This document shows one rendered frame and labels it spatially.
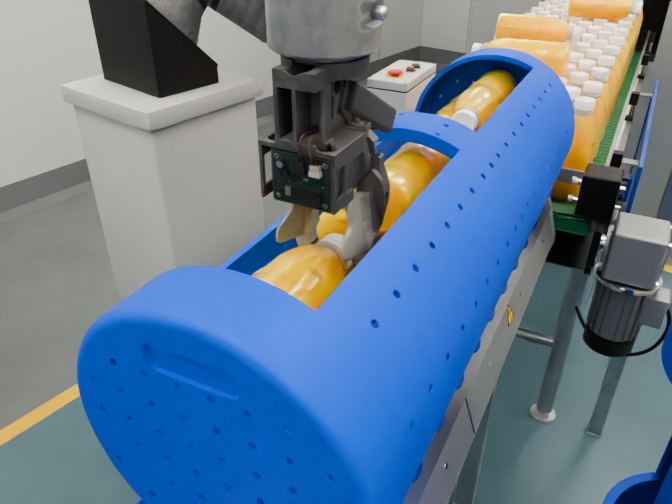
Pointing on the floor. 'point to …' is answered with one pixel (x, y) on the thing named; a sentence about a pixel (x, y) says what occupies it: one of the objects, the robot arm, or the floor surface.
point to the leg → (466, 488)
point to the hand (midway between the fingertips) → (336, 252)
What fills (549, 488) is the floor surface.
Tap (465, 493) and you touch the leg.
